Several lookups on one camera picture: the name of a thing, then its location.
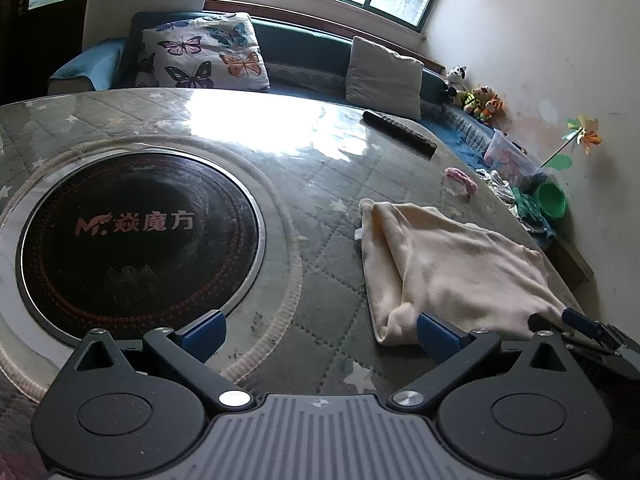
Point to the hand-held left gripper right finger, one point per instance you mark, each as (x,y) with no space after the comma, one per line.
(439,336)

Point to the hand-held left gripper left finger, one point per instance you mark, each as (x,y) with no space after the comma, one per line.
(205,336)

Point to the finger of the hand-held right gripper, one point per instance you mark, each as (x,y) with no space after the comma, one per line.
(545,322)
(580,321)

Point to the cream garment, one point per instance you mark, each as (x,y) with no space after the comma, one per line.
(450,265)

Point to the low wooden bench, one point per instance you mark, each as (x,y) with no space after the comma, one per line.
(570,260)

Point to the round black induction cooktop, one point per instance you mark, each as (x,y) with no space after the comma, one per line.
(140,240)

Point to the green cloth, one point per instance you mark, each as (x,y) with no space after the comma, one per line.
(527,206)

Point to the green plastic bowl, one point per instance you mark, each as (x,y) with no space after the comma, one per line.
(551,199)

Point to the small white cloth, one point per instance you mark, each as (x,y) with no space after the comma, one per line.
(497,186)

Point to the clear plastic container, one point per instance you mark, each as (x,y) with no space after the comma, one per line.
(510,157)

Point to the colourful pinwheel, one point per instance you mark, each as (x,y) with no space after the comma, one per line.
(582,132)

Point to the black remote control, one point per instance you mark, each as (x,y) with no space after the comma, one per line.
(400,132)

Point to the orange tiger plush toy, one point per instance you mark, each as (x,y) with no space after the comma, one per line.
(491,109)

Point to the yellow green plush toy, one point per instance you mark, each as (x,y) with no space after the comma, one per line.
(472,99)

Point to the black white cow plush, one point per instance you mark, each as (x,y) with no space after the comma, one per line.
(456,79)

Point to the grey pillow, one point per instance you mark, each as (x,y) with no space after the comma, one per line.
(382,77)

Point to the butterfly print pillow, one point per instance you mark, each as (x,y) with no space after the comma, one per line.
(205,52)

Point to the blue sofa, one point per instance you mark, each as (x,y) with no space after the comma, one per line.
(305,47)

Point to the dark wooden glass door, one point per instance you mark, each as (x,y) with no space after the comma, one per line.
(45,45)

